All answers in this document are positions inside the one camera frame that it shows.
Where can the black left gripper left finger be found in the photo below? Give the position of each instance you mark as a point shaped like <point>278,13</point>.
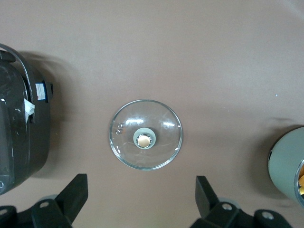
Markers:
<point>71,194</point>

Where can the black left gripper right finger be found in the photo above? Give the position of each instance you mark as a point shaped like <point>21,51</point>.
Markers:
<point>206,197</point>

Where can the glass pot lid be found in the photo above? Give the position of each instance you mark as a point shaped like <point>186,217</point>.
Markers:
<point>164,142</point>

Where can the grey cooking pot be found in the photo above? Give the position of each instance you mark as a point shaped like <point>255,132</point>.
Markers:
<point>282,166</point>

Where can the black rice cooker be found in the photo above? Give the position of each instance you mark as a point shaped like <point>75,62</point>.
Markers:
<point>16,133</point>

